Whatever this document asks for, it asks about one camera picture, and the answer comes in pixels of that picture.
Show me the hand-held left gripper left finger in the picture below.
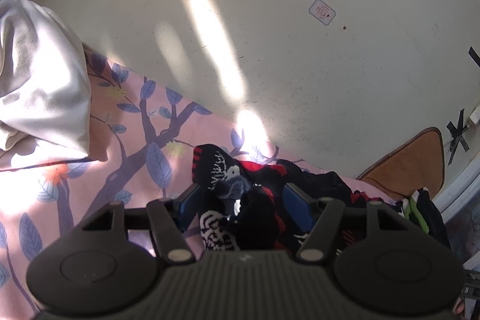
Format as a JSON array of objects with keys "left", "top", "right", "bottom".
[{"left": 80, "top": 184, "right": 202, "bottom": 265}]

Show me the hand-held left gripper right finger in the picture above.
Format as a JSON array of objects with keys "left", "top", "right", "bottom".
[{"left": 282, "top": 183, "right": 408, "bottom": 265}]

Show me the black sweater red white print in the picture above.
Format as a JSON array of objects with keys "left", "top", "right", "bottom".
[{"left": 192, "top": 144, "right": 380, "bottom": 254}]

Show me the pink floral bedsheet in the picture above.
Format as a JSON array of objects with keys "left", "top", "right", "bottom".
[{"left": 0, "top": 46, "right": 399, "bottom": 320}]

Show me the black and green garment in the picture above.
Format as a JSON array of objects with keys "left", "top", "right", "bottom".
[{"left": 394, "top": 187, "right": 451, "bottom": 250}]

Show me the white cloth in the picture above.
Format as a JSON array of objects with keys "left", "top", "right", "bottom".
[{"left": 0, "top": 0, "right": 93, "bottom": 171}]

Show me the small wall sticker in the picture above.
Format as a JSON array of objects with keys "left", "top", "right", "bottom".
[{"left": 308, "top": 0, "right": 337, "bottom": 28}]

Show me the white wall charger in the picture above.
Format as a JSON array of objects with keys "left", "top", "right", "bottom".
[{"left": 464, "top": 106, "right": 480, "bottom": 130}]

